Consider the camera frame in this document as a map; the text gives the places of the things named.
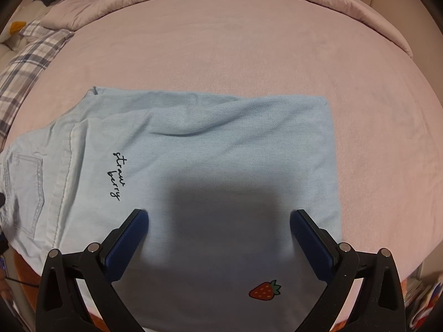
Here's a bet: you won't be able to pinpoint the light blue strawberry pants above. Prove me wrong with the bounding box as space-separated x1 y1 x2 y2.
0 86 344 332

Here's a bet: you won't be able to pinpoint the colourful books pile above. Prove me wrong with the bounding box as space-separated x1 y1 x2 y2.
403 263 442 329

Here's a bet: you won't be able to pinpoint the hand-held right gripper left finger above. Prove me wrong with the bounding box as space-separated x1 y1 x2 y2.
35 209 149 332

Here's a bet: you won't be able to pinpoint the plaid pillow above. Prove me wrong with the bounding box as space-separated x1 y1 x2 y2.
0 19 75 143

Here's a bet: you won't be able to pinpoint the black cable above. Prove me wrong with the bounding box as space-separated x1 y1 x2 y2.
0 276 39 288

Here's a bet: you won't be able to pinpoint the white goose plush toy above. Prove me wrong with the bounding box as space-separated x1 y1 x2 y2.
0 2 46 53

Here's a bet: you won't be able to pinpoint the pink bed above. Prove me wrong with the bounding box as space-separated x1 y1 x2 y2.
0 0 443 326

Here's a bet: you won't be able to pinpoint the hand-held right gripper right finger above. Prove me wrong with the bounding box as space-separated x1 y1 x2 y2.
291 209 406 332

